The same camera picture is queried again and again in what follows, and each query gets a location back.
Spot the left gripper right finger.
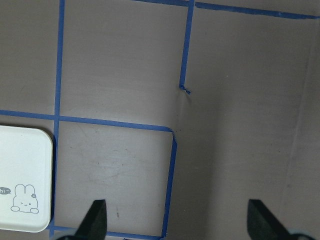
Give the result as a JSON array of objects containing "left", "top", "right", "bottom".
[{"left": 246, "top": 199, "right": 315, "bottom": 240}]

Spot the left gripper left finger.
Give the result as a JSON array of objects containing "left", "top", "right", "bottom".
[{"left": 53, "top": 199, "right": 107, "bottom": 240}]

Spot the cream plastic tray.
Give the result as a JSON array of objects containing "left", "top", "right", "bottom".
[{"left": 0, "top": 125, "right": 53, "bottom": 233}]

